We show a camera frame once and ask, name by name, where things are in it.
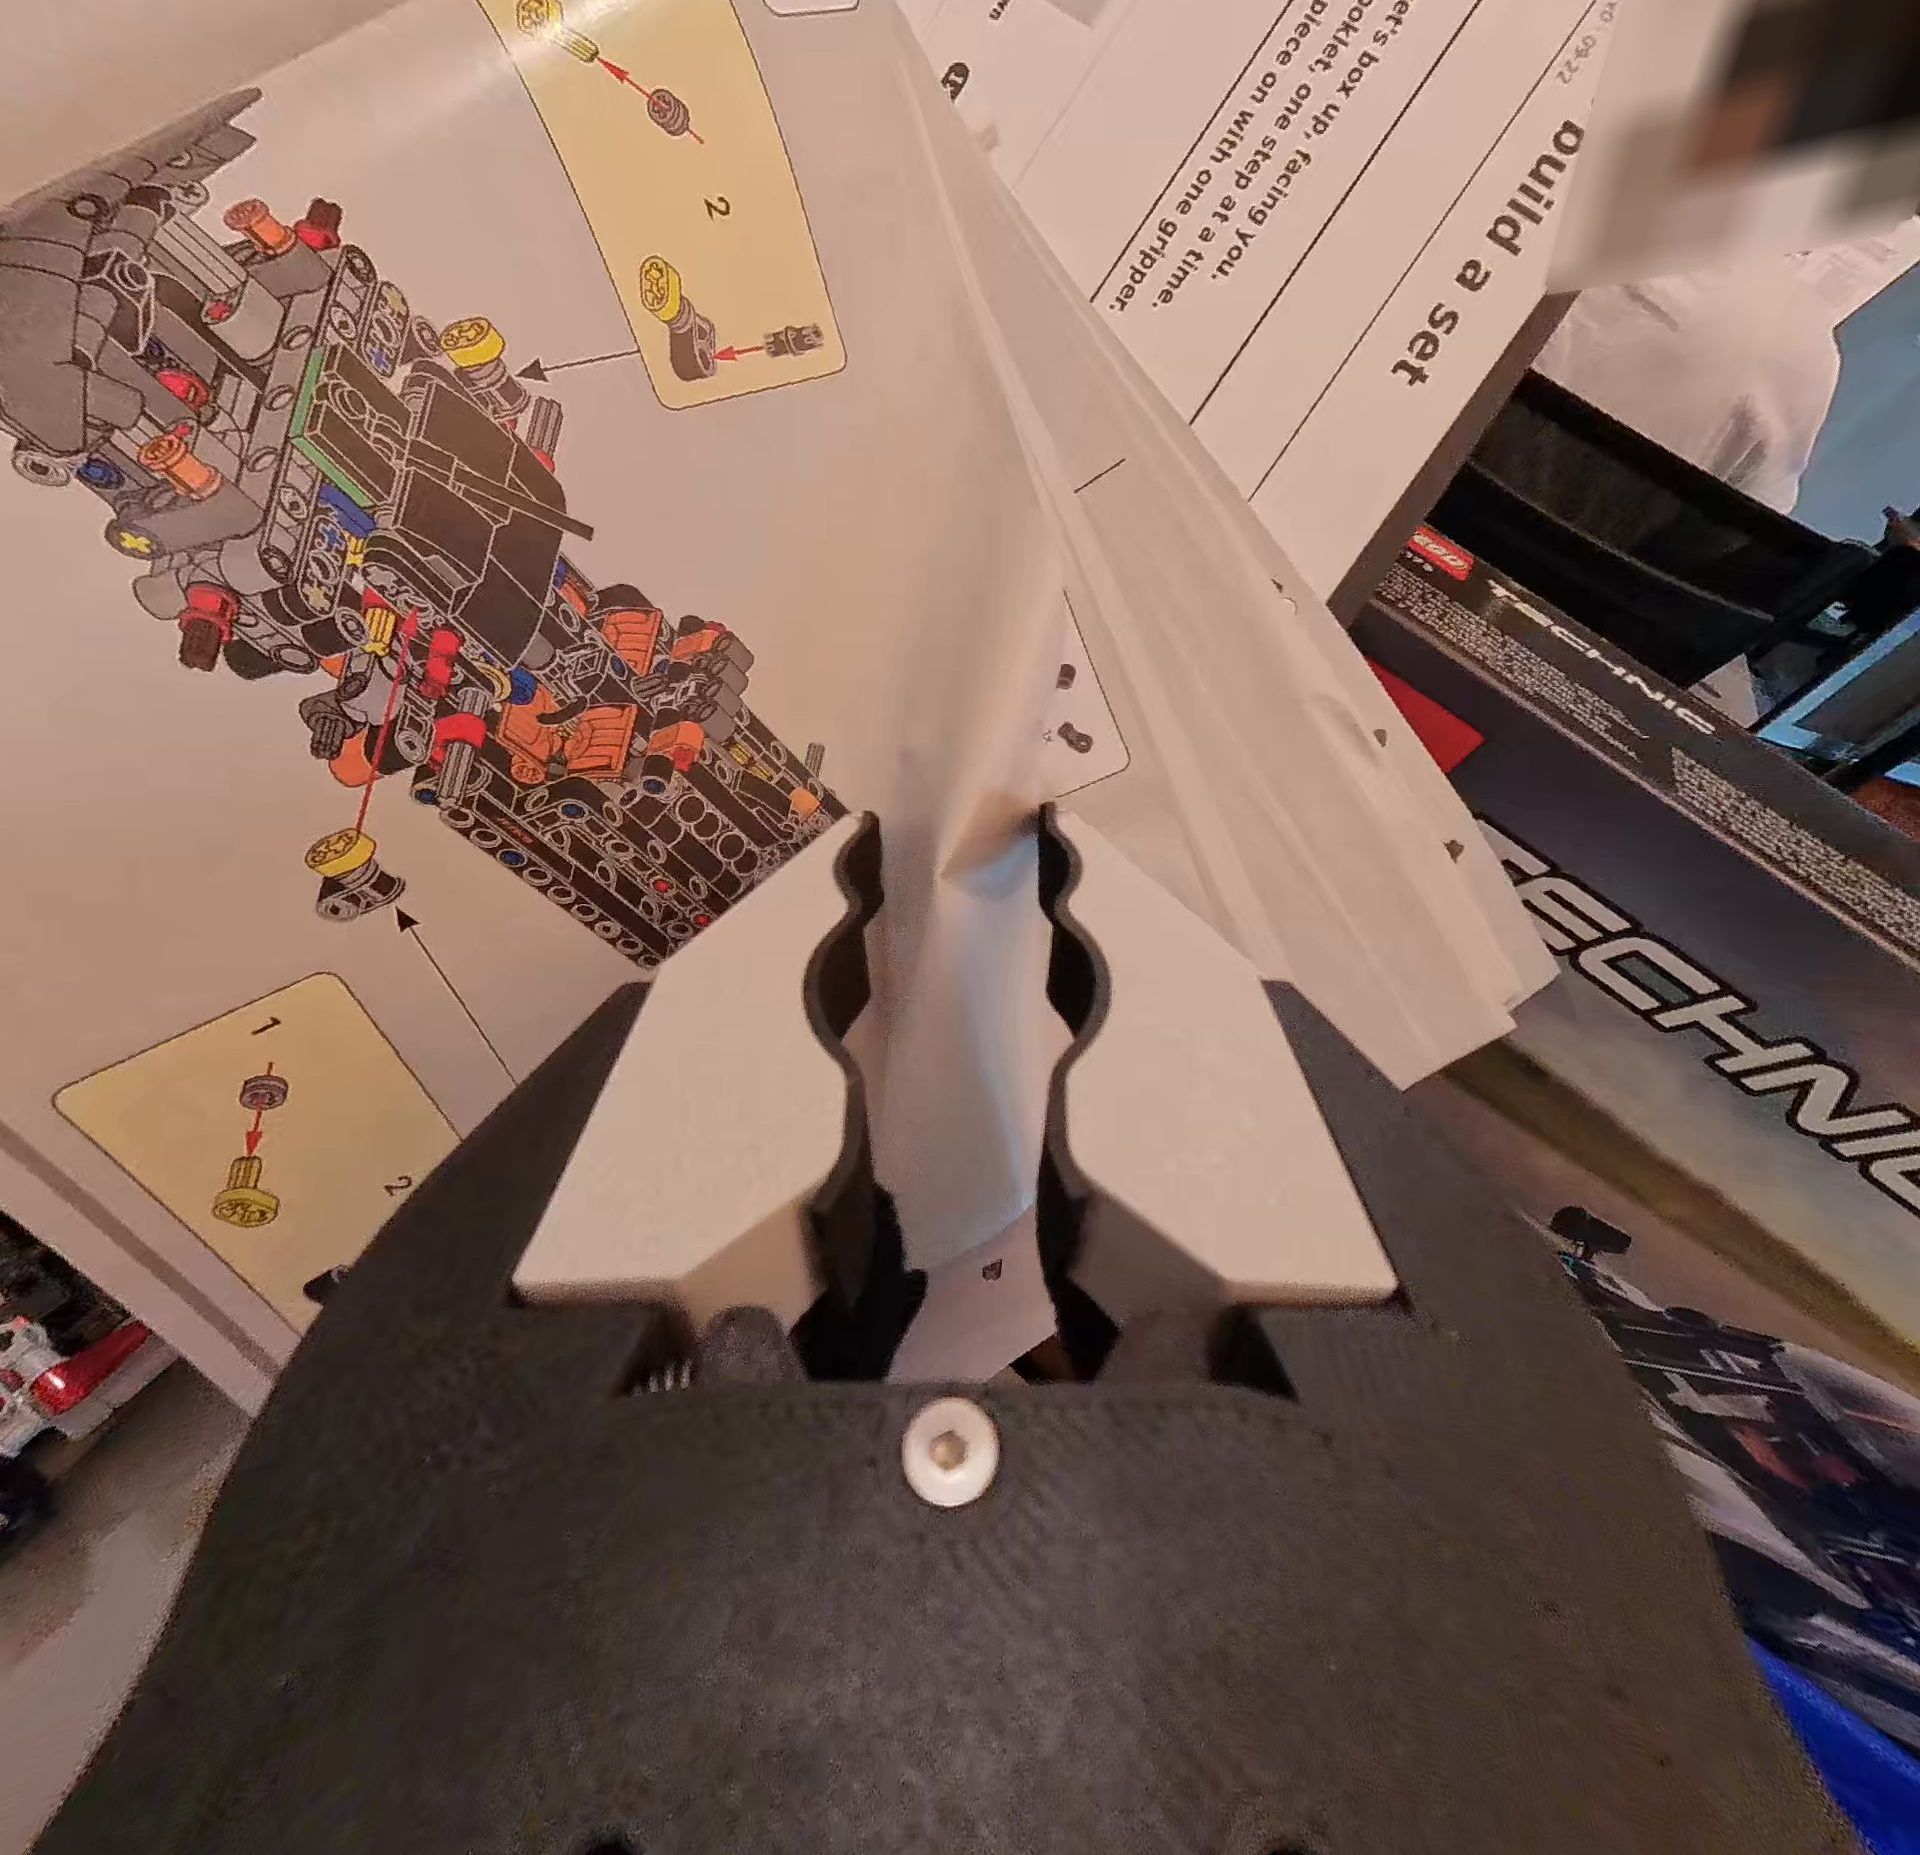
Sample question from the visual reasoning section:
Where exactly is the dark printed lego box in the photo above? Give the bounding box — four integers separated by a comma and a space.
1329, 535, 1920, 1739

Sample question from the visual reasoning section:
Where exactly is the blue plastic bin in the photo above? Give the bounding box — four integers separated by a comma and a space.
1752, 1644, 1920, 1855

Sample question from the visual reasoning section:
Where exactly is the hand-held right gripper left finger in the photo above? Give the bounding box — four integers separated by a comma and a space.
515, 813, 923, 1386

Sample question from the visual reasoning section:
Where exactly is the large lego vehicle chassis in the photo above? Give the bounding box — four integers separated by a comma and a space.
0, 1217, 185, 1549

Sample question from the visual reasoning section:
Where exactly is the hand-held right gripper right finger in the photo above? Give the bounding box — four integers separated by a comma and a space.
1027, 806, 1401, 1386

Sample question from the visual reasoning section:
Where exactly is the lego instruction booklet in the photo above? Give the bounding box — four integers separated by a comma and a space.
0, 0, 1647, 1413

